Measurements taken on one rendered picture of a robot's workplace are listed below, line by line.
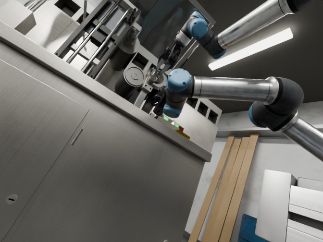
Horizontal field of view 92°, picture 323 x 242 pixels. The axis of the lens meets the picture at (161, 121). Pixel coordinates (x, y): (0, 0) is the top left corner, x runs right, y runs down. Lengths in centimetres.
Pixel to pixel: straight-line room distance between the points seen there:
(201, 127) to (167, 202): 103
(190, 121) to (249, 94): 96
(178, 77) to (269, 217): 40
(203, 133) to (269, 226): 135
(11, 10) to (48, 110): 65
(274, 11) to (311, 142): 49
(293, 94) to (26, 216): 84
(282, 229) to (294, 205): 3
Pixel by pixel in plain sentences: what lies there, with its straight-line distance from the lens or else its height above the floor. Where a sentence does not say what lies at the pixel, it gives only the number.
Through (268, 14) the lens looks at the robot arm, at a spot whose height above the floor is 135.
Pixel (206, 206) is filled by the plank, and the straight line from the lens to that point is 330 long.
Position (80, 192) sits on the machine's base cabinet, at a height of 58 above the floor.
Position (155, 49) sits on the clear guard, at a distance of 151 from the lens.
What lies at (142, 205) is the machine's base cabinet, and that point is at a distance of 62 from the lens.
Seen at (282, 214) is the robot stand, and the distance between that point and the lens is 27.
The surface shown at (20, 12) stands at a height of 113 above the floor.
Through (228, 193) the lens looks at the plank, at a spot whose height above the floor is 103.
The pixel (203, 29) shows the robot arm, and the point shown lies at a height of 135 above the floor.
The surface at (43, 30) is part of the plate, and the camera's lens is 137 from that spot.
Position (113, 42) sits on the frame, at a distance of 88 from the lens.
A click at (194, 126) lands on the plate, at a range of 151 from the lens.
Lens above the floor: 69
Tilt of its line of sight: 21 degrees up
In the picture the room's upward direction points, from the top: 24 degrees clockwise
